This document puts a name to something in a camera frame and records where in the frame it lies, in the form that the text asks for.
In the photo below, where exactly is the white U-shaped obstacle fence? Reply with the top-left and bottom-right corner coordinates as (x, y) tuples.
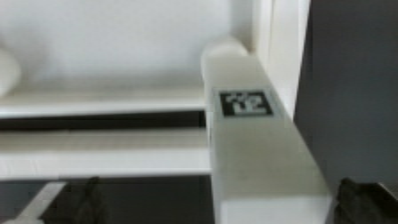
(0, 129), (212, 180)

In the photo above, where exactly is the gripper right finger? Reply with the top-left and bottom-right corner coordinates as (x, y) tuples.
(334, 178), (398, 224)

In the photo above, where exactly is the white desk tabletop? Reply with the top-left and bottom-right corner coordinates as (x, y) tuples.
(0, 0), (313, 119)

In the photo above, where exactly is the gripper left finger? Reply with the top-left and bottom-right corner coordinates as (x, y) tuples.
(7, 177), (109, 224)

